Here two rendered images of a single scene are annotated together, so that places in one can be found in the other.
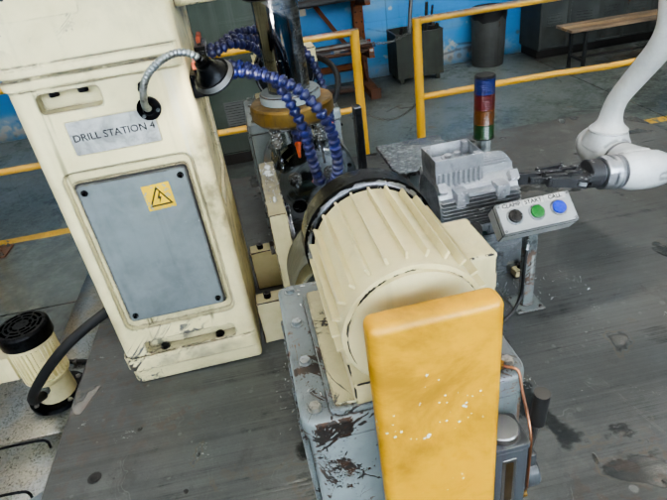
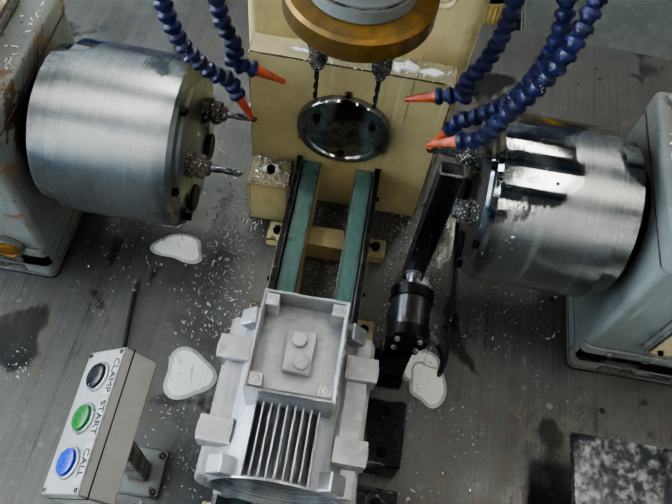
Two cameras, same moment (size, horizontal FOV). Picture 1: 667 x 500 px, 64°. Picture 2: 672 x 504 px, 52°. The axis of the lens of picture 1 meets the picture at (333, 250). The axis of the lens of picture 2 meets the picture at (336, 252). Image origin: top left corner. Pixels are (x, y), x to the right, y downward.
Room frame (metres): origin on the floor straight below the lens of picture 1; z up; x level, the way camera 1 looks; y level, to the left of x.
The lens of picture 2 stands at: (1.25, -0.60, 1.85)
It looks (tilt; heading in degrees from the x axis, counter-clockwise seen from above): 60 degrees down; 97
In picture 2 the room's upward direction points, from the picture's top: 9 degrees clockwise
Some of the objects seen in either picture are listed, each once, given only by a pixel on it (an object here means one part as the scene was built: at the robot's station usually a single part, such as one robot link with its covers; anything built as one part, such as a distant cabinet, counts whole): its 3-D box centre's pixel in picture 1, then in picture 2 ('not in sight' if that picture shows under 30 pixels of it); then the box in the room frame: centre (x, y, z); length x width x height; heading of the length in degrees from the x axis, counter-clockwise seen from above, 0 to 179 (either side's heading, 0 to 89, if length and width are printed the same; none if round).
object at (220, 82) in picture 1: (181, 84); not in sight; (0.90, 0.20, 1.46); 0.18 x 0.11 x 0.13; 96
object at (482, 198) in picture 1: (466, 194); (289, 412); (1.20, -0.36, 1.02); 0.20 x 0.19 x 0.19; 96
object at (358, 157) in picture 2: (292, 231); (343, 132); (1.15, 0.09, 1.02); 0.15 x 0.02 x 0.15; 6
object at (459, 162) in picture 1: (452, 163); (297, 354); (1.19, -0.32, 1.11); 0.12 x 0.11 x 0.07; 96
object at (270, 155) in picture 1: (307, 165); (558, 207); (1.49, 0.04, 1.04); 0.41 x 0.25 x 0.25; 6
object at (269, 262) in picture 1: (269, 251); (346, 119); (1.14, 0.16, 0.97); 0.30 x 0.11 x 0.34; 6
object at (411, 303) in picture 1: (424, 346); not in sight; (0.53, -0.10, 1.16); 0.33 x 0.26 x 0.42; 6
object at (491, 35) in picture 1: (487, 36); not in sight; (6.08, -2.03, 0.30); 0.39 x 0.39 x 0.60
